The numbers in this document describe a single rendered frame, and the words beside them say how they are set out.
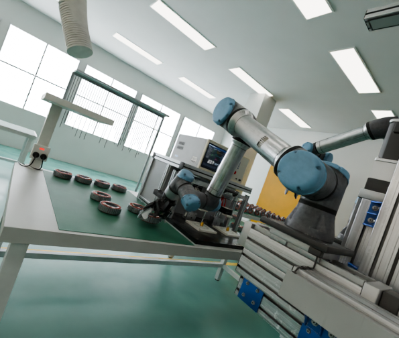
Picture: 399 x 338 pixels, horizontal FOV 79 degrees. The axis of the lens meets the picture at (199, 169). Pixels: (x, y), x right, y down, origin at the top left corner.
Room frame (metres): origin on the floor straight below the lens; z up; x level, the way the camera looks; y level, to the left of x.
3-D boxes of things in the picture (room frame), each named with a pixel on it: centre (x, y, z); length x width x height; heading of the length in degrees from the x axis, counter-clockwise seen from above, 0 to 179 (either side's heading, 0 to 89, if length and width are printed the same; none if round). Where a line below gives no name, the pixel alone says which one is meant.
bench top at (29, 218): (1.78, -0.08, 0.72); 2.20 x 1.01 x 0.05; 128
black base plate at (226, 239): (1.60, -0.23, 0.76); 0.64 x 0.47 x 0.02; 128
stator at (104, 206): (1.22, 0.35, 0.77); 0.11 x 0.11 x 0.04
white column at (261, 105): (5.84, -0.84, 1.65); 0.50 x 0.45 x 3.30; 38
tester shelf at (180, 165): (1.84, -0.04, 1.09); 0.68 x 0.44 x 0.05; 128
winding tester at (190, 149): (1.85, -0.05, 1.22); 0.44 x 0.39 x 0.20; 128
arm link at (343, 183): (0.78, -0.40, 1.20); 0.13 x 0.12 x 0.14; 130
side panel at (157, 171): (1.71, 0.27, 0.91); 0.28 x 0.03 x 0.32; 38
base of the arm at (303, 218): (0.79, -0.40, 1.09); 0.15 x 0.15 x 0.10
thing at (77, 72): (4.56, 1.80, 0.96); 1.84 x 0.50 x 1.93; 128
